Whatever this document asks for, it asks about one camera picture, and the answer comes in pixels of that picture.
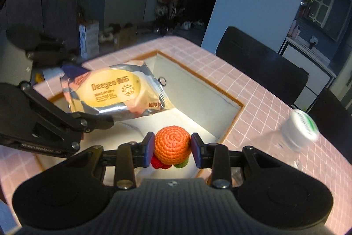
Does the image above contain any black dining chair left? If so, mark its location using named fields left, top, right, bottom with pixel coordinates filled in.
left=215, top=26, right=308, bottom=106

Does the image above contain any black dining chair right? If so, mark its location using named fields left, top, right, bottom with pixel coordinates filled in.
left=308, top=88, right=352, bottom=163

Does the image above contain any black dining chair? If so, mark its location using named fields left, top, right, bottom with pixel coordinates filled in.
left=308, top=88, right=352, bottom=163
left=215, top=26, right=308, bottom=106

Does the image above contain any orange white storage box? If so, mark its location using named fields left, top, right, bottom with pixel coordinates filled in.
left=35, top=49, right=245, bottom=187

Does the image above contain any clear plastic water bottle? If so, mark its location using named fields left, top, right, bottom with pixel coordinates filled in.
left=230, top=108, right=321, bottom=186

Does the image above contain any pink checkered tablecloth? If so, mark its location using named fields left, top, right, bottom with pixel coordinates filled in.
left=0, top=36, right=352, bottom=235

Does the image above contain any white sideboard cabinet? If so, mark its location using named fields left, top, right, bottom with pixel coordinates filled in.
left=279, top=36, right=337, bottom=112

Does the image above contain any silver yellow snack packet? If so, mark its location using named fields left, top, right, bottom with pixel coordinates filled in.
left=60, top=60, right=174, bottom=122

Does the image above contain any orange crochet ball toy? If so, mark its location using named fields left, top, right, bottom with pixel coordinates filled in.
left=151, top=126, right=191, bottom=169

